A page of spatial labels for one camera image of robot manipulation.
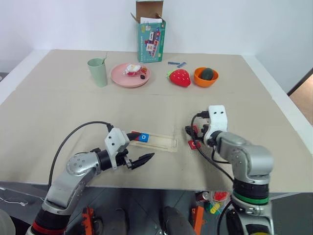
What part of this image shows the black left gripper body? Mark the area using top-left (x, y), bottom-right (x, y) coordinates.
top-left (115, 147), bottom-right (134, 170)

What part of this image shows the dark door frame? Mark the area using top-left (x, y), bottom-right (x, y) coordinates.
top-left (287, 68), bottom-right (313, 96)

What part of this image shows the white paper in box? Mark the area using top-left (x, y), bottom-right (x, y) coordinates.
top-left (139, 16), bottom-right (163, 25)

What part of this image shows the grey round object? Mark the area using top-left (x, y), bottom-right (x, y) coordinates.
top-left (0, 209), bottom-right (16, 235)

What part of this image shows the light green plastic cup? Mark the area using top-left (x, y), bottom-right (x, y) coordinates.
top-left (87, 57), bottom-right (109, 88)

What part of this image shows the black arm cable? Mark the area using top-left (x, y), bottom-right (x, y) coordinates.
top-left (48, 121), bottom-right (114, 187)
top-left (190, 111), bottom-right (235, 183)

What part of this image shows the orange black tool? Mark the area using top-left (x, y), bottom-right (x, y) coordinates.
top-left (81, 206), bottom-right (95, 235)
top-left (191, 205), bottom-right (204, 231)

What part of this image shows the dark green avocado toy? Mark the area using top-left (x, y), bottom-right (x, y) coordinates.
top-left (200, 68), bottom-right (216, 81)

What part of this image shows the dark rounded shape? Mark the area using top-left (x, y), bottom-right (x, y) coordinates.
top-left (158, 206), bottom-right (194, 235)

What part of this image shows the pink round plate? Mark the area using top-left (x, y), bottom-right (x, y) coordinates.
top-left (110, 62), bottom-right (155, 89)

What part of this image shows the clear bag of sweets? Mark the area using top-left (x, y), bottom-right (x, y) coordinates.
top-left (123, 63), bottom-right (143, 77)

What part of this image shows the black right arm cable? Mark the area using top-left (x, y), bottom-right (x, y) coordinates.
top-left (190, 111), bottom-right (235, 183)

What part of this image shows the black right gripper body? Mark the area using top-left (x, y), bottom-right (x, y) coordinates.
top-left (199, 123), bottom-right (211, 144)

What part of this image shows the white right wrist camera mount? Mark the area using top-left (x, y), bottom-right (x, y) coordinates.
top-left (203, 105), bottom-right (229, 145)

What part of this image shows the long wooden letter tray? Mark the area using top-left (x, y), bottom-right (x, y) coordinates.
top-left (128, 131), bottom-right (179, 153)

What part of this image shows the red strawberry toy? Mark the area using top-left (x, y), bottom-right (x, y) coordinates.
top-left (166, 69), bottom-right (192, 88)

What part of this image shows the orange plastic bowl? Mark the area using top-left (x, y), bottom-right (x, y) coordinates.
top-left (193, 67), bottom-right (220, 88)

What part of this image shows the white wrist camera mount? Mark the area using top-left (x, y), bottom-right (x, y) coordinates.
top-left (104, 127), bottom-right (130, 169)
top-left (203, 105), bottom-right (229, 145)

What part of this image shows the thin white cable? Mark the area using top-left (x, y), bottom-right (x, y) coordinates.
top-left (0, 187), bottom-right (28, 207)

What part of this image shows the green cardboard toy box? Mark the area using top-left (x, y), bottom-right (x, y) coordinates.
top-left (130, 0), bottom-right (167, 63)

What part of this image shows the bag of colourful toys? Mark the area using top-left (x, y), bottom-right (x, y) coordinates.
top-left (207, 190), bottom-right (231, 215)

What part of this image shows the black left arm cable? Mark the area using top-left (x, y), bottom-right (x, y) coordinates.
top-left (48, 121), bottom-right (114, 187)

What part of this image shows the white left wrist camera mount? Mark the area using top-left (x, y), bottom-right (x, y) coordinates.
top-left (104, 127), bottom-right (130, 169)

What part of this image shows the beige cardboard table sheet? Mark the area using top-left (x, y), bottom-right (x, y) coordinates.
top-left (0, 88), bottom-right (313, 192)
top-left (13, 48), bottom-right (276, 100)

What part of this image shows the red letter O block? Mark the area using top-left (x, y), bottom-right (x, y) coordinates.
top-left (187, 140), bottom-right (202, 150)

